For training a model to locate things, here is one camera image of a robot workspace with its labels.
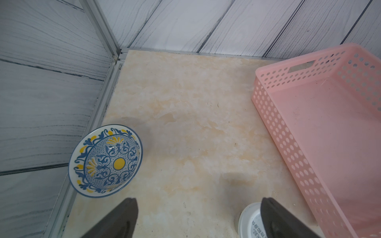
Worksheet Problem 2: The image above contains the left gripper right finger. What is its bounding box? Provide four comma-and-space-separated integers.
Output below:
261, 197, 319, 238

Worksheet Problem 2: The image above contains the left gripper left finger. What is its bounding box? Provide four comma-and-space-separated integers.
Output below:
82, 198, 139, 238

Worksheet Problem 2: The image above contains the yogurt cup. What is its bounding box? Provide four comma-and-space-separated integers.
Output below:
236, 202, 267, 238

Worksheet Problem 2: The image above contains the pink perforated plastic basket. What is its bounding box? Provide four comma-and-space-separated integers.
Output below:
251, 43, 381, 238

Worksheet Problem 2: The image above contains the blue yellow patterned bowl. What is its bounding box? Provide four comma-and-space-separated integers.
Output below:
68, 125, 143, 198

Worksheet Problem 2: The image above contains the left aluminium frame post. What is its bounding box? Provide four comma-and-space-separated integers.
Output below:
79, 0, 121, 61

